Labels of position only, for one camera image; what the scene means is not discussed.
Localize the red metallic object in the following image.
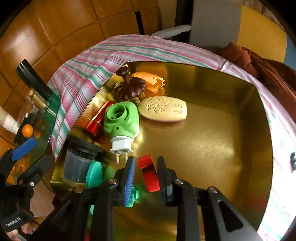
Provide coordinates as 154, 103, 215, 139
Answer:
84, 107, 109, 137

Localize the red plastic piece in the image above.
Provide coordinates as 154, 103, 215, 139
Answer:
138, 155, 160, 193

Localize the black holder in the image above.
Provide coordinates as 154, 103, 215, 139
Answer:
14, 115, 38, 145

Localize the gold tin box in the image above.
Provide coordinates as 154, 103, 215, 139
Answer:
50, 61, 273, 241

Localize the teal plastic object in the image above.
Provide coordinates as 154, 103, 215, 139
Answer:
85, 161, 142, 216

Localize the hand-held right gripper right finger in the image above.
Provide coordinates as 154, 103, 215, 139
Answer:
157, 156, 263, 241

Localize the glass bottle with gold cap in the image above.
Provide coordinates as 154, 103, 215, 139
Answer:
25, 88, 50, 113

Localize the dark brown flower-shaped ornament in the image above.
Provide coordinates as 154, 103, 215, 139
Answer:
113, 67, 147, 102

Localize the orange plastic piece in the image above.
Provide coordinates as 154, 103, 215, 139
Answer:
131, 71, 166, 93

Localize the striped bedsheet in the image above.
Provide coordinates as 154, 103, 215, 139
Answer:
47, 34, 296, 241

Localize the small orange fruit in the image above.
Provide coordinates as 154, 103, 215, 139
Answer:
22, 124, 33, 137

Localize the green glass round table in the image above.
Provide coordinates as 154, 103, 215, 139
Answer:
14, 91, 62, 186

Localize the brown quilted cloth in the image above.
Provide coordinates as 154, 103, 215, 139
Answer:
216, 42, 296, 109

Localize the clear plastic container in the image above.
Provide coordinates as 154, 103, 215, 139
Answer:
17, 102, 35, 126

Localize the grey cup with black lid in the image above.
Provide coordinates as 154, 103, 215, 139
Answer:
62, 136, 104, 184

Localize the green plug-in device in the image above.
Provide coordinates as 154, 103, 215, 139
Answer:
103, 101, 140, 165

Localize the black tube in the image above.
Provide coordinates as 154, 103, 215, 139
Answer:
15, 59, 53, 100

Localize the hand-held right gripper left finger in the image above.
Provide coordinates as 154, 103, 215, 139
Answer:
30, 156, 137, 241

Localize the person's left hand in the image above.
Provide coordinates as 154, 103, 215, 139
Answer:
7, 224, 35, 241

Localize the cream soap bar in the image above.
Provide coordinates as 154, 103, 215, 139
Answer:
138, 95, 187, 122

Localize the grey yellow blue headboard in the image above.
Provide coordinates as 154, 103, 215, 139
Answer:
190, 0, 288, 63

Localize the white plastic bar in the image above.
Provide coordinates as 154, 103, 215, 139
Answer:
151, 24, 191, 39

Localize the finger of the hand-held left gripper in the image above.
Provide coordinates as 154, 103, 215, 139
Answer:
13, 166, 43, 193
0, 137, 37, 176

